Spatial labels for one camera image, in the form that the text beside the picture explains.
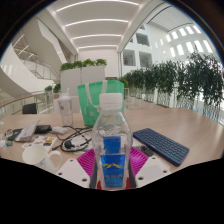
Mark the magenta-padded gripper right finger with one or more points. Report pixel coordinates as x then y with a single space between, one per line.
151 170

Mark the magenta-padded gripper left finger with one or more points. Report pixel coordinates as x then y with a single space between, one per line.
73 171

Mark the clear blue-labelled water bottle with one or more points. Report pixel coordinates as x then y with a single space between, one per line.
111 150

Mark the dark blue keyboard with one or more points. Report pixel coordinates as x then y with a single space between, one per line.
161 145

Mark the flat round red coaster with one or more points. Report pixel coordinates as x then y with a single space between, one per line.
99 185

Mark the white ceramic mug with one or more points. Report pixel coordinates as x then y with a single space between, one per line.
38 156

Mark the white charger block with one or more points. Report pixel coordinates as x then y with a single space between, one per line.
60 129

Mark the black power adapter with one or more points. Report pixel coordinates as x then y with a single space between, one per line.
43 129

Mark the clear tumbler with white lid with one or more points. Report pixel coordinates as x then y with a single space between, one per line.
65 110

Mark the small green and blue item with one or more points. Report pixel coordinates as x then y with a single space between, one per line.
8 143

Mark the small black and red device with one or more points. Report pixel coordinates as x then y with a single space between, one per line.
10 134

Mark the green tote bag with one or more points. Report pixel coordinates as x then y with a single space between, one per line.
91 100

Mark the black chair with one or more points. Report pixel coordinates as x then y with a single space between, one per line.
29 109

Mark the white cabinet topped with plants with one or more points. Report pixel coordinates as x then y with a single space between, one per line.
83 78

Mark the row of green plants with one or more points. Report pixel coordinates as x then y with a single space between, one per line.
180 80

